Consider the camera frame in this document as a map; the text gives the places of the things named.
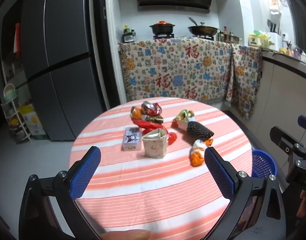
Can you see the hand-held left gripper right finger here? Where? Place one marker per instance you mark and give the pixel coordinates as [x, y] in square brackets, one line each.
[219, 172]

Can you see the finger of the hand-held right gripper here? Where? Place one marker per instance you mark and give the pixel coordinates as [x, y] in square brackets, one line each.
[283, 138]
[305, 122]

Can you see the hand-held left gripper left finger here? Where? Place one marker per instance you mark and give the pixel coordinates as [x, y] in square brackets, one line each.
[85, 172]

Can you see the orange white snack wrapper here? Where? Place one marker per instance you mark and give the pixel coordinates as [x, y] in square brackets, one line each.
[197, 155]

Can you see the blue plastic basket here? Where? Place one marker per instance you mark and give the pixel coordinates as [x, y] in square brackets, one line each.
[264, 165]

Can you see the black foam fruit net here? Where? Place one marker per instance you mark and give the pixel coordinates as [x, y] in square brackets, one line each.
[199, 130]

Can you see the purple cartoon tin box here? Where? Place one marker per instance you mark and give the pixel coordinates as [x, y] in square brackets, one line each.
[131, 138]

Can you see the pale yellow cracker packet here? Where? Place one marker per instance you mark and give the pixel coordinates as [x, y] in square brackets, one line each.
[185, 114]

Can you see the beige paper box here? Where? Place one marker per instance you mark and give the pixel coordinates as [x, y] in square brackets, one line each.
[155, 146]

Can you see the long red snack wrapper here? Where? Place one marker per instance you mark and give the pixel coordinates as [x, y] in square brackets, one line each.
[143, 125]

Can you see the person's left hand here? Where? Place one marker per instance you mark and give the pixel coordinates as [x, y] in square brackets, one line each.
[127, 234]

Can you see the white kitchen cabinet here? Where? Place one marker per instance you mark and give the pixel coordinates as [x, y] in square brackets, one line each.
[283, 92]

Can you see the striped orange white tablecloth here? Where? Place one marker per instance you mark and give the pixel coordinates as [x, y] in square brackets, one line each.
[148, 187]

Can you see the small printed blanket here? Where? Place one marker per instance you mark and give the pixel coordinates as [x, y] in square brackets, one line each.
[245, 80]

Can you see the row of countertop bottles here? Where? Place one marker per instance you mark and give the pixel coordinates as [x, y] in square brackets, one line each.
[297, 52]

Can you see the yellow cardboard box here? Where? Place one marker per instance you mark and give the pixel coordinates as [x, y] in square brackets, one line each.
[32, 120]

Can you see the gold black crumpled wrapper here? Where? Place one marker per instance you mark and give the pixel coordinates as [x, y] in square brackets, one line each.
[154, 119]

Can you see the white storage rack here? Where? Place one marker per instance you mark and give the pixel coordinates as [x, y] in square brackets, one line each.
[15, 120]

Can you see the white knife block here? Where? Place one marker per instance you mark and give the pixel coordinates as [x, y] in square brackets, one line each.
[274, 38]

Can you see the crushed red soda can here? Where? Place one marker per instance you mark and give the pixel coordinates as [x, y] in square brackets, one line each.
[150, 108]

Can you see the yellow green food containers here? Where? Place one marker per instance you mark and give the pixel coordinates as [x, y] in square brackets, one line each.
[258, 38]

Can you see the grey refrigerator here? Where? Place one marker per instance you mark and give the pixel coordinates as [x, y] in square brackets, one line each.
[60, 67]

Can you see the steel cooking pot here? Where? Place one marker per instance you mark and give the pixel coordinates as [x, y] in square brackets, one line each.
[231, 37]

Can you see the large printed blanket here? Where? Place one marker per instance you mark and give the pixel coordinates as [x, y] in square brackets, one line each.
[173, 67]

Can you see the black wok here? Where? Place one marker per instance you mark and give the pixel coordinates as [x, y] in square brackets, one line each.
[203, 30]

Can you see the green bottle yellow cap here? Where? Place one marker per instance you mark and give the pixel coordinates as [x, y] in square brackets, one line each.
[126, 29]

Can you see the hanging orange cloth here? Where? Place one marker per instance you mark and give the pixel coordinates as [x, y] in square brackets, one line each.
[17, 37]

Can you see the black clay pot orange lid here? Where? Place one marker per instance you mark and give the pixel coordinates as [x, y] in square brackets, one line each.
[162, 27]

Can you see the white wall hanging bag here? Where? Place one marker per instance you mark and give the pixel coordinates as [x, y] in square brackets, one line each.
[275, 2]

